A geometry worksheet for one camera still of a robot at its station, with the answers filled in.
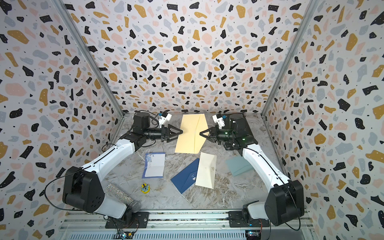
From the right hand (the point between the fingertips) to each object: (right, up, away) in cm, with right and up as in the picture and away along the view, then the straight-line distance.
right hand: (200, 135), depth 72 cm
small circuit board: (-36, -47, -2) cm, 59 cm away
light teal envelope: (+23, -20, +20) cm, 37 cm away
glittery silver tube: (-33, -35, +1) cm, 48 cm away
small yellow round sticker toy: (-31, -30, +11) cm, 45 cm away
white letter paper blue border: (-29, -20, +21) cm, 41 cm away
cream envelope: (+4, -23, +19) cm, 30 cm away
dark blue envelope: (-9, -26, +17) cm, 32 cm away
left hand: (-9, 0, +1) cm, 10 cm away
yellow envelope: (-5, -3, 0) cm, 5 cm away
